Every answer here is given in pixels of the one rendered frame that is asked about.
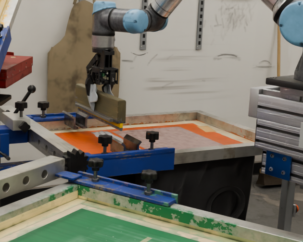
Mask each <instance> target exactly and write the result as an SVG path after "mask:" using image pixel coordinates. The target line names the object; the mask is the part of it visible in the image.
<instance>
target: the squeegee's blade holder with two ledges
mask: <svg viewBox="0 0 303 242"><path fill-rule="evenodd" d="M75 106H77V107H79V108H81V109H83V110H85V111H87V112H89V113H91V114H94V115H96V116H98V117H100V118H102V119H104V120H106V121H108V122H113V119H112V118H110V117H108V116H106V115H104V114H102V113H99V112H97V111H93V110H92V109H91V108H89V107H86V106H84V105H82V104H80V103H75Z"/></svg>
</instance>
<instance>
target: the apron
mask: <svg viewBox="0 0 303 242"><path fill-rule="evenodd" d="M76 1H77V0H74V2H73V4H74V6H73V8H72V9H71V13H70V16H69V20H68V24H67V28H66V32H65V36H64V37H63V38H62V40H61V41H60V42H59V43H57V44H56V45H55V46H54V47H51V49H50V51H49V52H48V90H47V102H49V107H48V108H47V114H50V113H62V111H63V110H64V111H66V112H77V111H78V109H77V106H75V103H76V84H84V85H85V81H86V78H87V74H88V73H87V69H86V67H87V65H88V64H89V62H90V61H91V60H92V58H93V57H94V56H95V54H96V53H95V52H92V48H93V47H92V18H93V15H92V13H93V4H92V3H91V2H89V1H86V0H83V1H80V2H78V3H76ZM113 49H114V55H113V59H112V67H114V68H118V84H114V86H113V88H112V94H113V95H114V96H115V97H118V96H119V81H120V52H119V50H118V48H117V47H114V48H113Z"/></svg>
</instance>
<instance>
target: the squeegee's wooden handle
mask: <svg viewBox="0 0 303 242"><path fill-rule="evenodd" d="M96 93H97V95H98V100H97V102H95V111H97V112H99V113H102V114H104V115H106V116H108V117H110V118H112V119H113V122H115V123H117V124H119V123H125V122H126V101H125V100H123V99H120V98H118V97H115V96H112V95H110V94H107V93H105V92H103V91H100V90H97V92H96ZM76 103H80V104H82V105H84V106H86V107H89V108H91V107H90V104H89V101H88V96H87V93H86V88H85V85H84V84H76Z"/></svg>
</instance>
